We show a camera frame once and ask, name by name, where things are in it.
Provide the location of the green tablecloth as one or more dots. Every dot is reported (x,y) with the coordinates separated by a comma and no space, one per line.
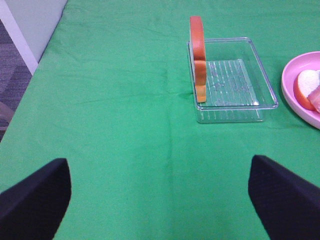
(112,94)

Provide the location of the white bread slice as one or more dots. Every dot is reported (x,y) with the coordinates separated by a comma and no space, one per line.
(304,84)

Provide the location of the standing bread slice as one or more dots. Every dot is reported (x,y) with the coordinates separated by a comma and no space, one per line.
(197,42)

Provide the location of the pink round plate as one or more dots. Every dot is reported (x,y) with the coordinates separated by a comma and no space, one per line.
(305,61)

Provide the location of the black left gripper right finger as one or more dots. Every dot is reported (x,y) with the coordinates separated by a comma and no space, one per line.
(287,205)

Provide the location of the clear left bread tray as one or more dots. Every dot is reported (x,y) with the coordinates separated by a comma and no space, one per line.
(238,89)

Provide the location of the bacon strip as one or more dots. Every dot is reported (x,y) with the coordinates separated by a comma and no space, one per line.
(314,98)

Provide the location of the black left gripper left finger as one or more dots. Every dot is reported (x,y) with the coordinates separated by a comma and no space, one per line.
(34,208)

